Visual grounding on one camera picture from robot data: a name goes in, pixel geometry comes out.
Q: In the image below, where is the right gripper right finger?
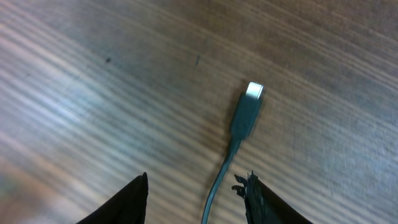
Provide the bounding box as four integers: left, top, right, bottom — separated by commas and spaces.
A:
232, 173, 312, 224

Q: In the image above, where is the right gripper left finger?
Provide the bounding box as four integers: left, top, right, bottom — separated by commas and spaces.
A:
77, 172, 149, 224

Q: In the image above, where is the black USB charger cable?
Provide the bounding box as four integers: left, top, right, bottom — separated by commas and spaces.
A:
200, 81, 265, 224

